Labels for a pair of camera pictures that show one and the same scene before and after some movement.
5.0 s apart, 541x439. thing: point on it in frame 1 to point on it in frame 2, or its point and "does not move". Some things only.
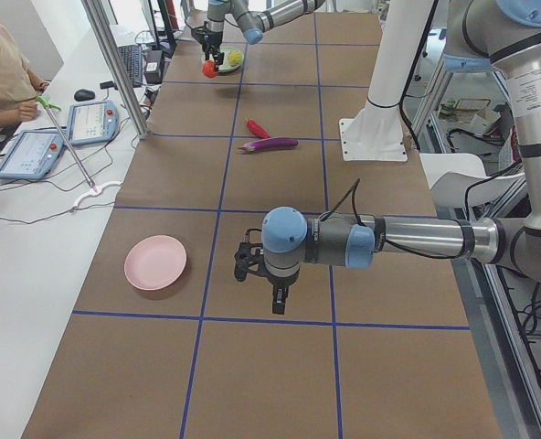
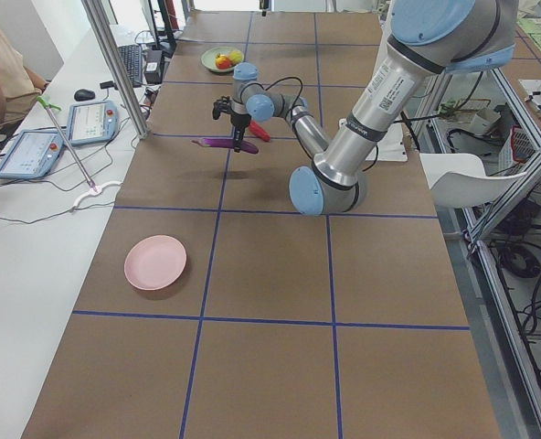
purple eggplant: [269, 144] to [228, 144]
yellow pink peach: [235, 57] does not move
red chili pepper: [256, 129] does not move
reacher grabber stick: [47, 106] does not move
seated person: [7, 88] does not move
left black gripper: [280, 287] to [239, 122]
